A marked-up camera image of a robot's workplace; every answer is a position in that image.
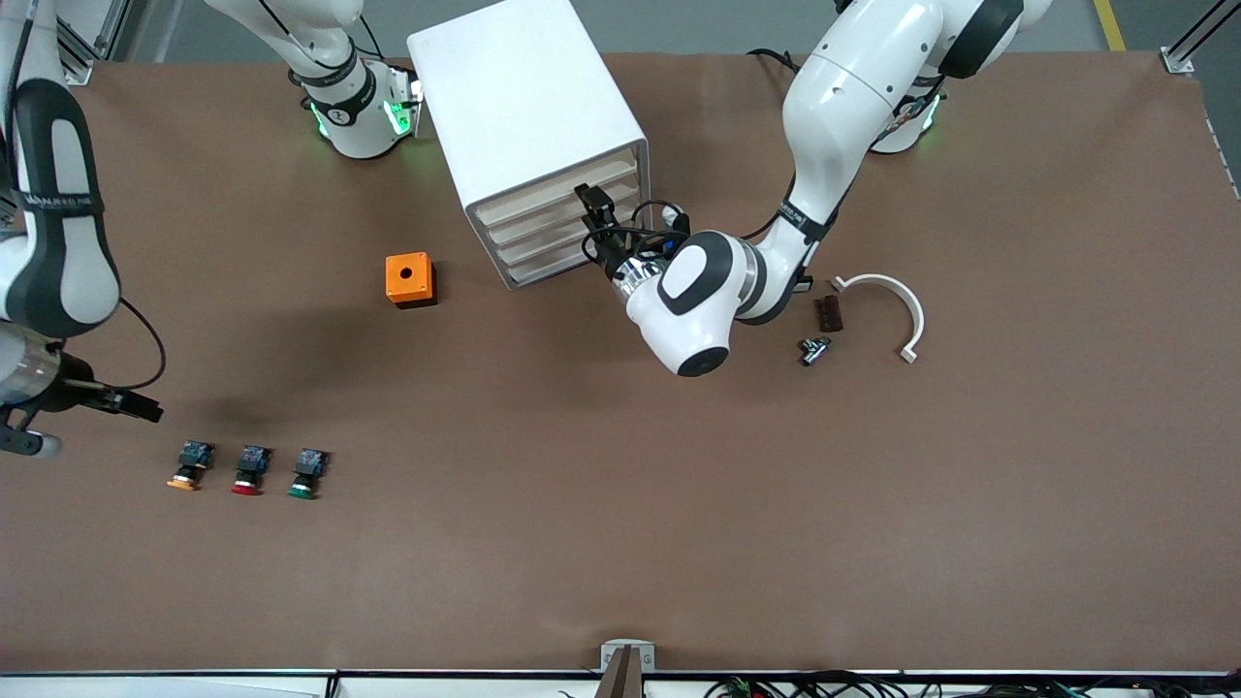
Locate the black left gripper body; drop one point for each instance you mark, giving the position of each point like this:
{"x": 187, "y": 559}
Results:
{"x": 611, "y": 253}

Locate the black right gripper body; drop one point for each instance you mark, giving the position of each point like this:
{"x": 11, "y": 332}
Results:
{"x": 73, "y": 392}

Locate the beige cabinet drawer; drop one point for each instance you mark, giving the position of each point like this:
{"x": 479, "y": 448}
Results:
{"x": 543, "y": 263}
{"x": 528, "y": 224}
{"x": 524, "y": 205}
{"x": 533, "y": 243}

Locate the yellow push button switch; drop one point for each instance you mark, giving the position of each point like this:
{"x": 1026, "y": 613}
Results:
{"x": 194, "y": 454}

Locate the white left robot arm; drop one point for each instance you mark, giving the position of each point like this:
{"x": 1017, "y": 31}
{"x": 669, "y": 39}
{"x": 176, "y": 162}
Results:
{"x": 853, "y": 78}

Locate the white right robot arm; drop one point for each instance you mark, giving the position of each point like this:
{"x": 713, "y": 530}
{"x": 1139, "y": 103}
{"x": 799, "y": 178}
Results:
{"x": 354, "y": 136}

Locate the white drawer cabinet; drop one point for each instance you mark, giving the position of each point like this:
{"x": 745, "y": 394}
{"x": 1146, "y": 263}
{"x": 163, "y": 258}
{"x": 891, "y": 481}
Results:
{"x": 524, "y": 87}

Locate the silver metal connector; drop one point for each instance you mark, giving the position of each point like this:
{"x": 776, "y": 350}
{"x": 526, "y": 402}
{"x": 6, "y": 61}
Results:
{"x": 812, "y": 353}

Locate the brown terminal block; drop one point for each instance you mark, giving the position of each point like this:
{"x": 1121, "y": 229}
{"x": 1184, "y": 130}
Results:
{"x": 830, "y": 314}

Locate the red push button switch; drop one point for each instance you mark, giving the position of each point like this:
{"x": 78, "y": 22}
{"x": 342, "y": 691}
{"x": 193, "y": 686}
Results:
{"x": 254, "y": 458}

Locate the green push button switch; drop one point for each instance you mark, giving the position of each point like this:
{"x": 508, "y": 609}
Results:
{"x": 310, "y": 460}

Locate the orange button enclosure box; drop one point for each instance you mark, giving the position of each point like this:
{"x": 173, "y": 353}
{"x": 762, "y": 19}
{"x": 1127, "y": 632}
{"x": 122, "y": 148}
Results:
{"x": 396, "y": 281}

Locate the white curved plastic bracket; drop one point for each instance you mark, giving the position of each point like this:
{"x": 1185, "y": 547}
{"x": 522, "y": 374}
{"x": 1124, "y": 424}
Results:
{"x": 917, "y": 315}

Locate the aluminium frame profile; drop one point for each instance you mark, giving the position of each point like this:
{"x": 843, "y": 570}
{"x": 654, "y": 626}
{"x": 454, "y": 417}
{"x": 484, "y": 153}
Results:
{"x": 1176, "y": 60}
{"x": 78, "y": 68}

